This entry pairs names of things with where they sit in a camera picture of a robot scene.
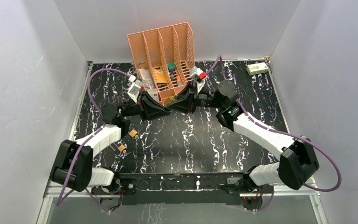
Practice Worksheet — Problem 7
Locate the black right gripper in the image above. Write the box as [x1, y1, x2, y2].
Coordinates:
[165, 83, 223, 116]

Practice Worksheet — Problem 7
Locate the large brass padlock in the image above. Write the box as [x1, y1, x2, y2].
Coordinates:
[164, 96, 178, 107]

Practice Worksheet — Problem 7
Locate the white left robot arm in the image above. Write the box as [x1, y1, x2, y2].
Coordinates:
[49, 91, 170, 194]

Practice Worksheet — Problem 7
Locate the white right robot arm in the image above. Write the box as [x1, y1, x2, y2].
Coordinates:
[165, 80, 319, 193]

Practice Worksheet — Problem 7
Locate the grey-green small box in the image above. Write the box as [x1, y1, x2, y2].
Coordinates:
[147, 88, 160, 102]

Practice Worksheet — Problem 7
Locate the white paper sheet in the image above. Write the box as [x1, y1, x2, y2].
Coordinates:
[137, 68, 154, 89]

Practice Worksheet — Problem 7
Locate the brass padlock upper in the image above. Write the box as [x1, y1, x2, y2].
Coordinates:
[128, 129, 139, 140]

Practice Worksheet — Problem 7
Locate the yellow envelope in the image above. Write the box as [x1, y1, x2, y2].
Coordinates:
[153, 68, 169, 84]

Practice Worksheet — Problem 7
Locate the green teal box in organizer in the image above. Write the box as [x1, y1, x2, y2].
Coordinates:
[167, 63, 176, 72]

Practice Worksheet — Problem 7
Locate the brass padlock lower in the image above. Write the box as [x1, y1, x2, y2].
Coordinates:
[113, 143, 131, 156]

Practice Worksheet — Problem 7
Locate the orange plastic file organizer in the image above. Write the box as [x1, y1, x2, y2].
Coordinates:
[127, 22, 195, 105]

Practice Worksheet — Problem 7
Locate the white green small box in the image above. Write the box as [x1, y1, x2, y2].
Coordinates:
[246, 62, 269, 76]

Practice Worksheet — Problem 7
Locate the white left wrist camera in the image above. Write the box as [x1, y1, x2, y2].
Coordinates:
[127, 79, 143, 103]

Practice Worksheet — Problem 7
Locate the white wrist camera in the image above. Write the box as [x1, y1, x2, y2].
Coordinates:
[127, 79, 143, 103]
[190, 66, 207, 94]

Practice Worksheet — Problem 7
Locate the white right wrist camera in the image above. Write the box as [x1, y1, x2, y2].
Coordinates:
[190, 66, 207, 94]

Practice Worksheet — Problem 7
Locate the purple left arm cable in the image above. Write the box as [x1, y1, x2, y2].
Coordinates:
[55, 68, 137, 214]

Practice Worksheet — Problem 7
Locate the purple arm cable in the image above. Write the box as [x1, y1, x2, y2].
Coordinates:
[205, 55, 342, 214]
[55, 68, 137, 214]

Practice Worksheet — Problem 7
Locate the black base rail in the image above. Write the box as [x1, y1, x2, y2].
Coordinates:
[91, 171, 291, 206]

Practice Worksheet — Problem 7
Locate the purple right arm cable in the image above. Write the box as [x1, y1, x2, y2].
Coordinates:
[205, 55, 342, 214]

